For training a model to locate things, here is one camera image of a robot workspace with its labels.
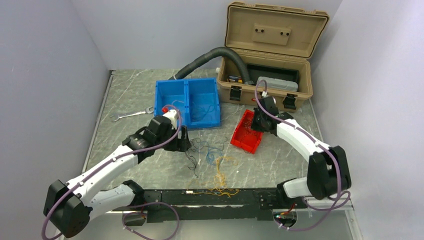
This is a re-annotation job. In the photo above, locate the yellow black wire bundle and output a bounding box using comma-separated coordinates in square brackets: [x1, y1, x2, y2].
[184, 137, 240, 199]

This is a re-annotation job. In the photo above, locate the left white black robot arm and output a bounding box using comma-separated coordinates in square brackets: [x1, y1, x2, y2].
[41, 110, 189, 240]

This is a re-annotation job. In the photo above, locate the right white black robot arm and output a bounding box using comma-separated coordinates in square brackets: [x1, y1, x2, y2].
[251, 96, 352, 208]

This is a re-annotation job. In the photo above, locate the red plastic bin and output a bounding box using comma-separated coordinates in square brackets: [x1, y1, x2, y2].
[230, 109, 263, 154]

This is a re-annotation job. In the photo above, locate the silver combination wrench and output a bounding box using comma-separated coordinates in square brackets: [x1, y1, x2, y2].
[109, 106, 154, 122]

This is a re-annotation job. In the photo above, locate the grey plastic case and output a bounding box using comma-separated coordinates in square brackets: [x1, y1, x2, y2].
[257, 76, 299, 92]

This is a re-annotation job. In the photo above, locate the blue two-compartment bin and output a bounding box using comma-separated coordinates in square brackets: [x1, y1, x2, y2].
[153, 77, 221, 129]

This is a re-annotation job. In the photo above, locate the small colourful box in toolbox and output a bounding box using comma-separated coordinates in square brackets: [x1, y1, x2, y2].
[227, 75, 243, 83]

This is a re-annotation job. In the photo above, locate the tan open toolbox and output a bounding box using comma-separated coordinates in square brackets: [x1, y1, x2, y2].
[224, 1, 330, 112]

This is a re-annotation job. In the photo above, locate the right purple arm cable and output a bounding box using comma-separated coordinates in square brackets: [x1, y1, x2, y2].
[253, 79, 352, 232]

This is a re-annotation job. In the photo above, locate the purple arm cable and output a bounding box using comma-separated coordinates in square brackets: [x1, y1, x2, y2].
[41, 104, 184, 240]
[253, 79, 352, 232]

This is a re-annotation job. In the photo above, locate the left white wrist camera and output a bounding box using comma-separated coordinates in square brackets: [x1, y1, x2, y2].
[161, 106, 181, 129]

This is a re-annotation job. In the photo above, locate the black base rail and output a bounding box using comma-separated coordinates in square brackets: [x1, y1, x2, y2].
[111, 188, 309, 223]

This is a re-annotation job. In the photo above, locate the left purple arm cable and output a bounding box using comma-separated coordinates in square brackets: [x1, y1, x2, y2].
[41, 104, 184, 240]

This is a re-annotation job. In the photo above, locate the grey corrugated hose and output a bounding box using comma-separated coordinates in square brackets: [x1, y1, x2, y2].
[169, 46, 255, 86]

